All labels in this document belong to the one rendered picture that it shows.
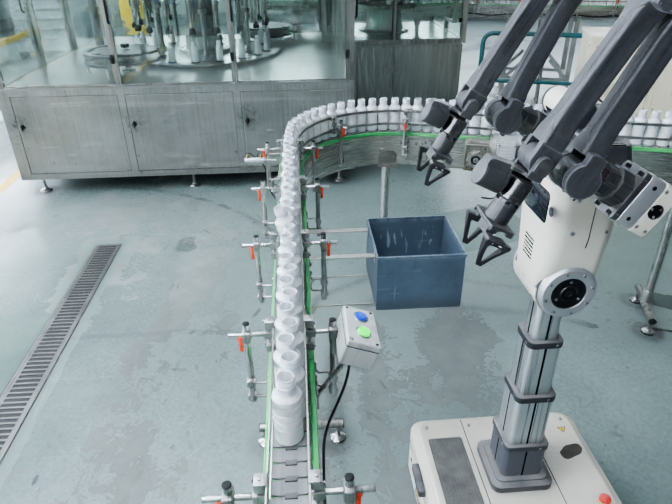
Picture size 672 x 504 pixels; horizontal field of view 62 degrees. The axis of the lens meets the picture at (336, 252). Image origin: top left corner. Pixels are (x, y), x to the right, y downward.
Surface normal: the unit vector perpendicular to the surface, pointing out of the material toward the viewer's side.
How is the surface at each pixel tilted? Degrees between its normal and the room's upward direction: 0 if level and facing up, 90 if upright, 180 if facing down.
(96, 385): 0
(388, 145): 90
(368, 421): 0
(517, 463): 90
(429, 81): 90
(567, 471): 0
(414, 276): 90
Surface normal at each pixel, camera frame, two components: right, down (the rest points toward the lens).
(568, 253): 0.08, 0.64
